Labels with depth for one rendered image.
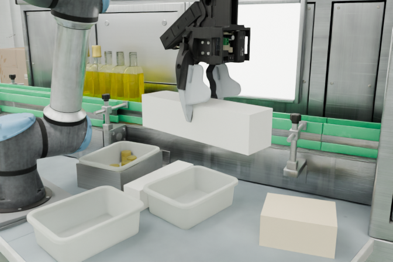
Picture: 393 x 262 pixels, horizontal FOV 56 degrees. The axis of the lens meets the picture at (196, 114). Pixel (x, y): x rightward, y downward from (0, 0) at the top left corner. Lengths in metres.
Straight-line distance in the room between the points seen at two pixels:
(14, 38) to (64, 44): 6.08
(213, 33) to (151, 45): 0.95
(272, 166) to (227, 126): 0.61
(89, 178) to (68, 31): 0.44
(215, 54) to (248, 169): 0.67
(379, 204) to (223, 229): 0.36
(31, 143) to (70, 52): 0.26
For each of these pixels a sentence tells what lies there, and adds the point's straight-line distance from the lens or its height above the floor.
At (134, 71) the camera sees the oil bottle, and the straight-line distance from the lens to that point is 1.35.
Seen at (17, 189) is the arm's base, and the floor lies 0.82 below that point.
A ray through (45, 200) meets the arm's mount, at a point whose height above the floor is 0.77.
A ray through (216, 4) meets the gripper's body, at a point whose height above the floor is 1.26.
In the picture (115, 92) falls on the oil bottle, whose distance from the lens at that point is 1.42.
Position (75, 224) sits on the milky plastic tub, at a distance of 0.99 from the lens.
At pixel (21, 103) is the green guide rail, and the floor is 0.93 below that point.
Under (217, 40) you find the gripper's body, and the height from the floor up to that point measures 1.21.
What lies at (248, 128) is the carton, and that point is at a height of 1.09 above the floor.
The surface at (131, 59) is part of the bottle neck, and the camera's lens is 1.37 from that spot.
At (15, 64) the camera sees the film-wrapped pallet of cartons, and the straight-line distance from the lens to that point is 5.87.
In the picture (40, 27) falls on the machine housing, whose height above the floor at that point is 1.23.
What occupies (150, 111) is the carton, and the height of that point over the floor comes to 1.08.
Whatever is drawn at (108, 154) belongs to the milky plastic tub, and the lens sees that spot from 1.27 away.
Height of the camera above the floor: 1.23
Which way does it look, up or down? 13 degrees down
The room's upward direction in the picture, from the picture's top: straight up
